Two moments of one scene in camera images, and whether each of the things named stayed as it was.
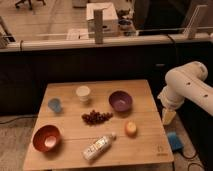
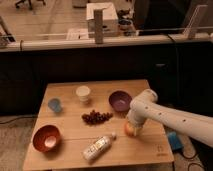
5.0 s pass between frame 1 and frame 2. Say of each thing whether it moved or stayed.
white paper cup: stayed
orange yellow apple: stayed
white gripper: moved
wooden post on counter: stayed
